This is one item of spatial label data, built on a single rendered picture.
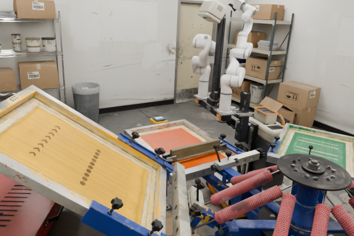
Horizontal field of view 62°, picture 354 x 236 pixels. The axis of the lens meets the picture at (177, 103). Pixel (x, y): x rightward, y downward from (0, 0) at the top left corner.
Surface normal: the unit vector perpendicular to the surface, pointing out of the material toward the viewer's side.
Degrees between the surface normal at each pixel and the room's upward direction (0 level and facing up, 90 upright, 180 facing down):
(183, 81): 90
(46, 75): 89
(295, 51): 90
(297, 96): 90
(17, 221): 0
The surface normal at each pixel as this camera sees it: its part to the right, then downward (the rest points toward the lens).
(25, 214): 0.05, -0.95
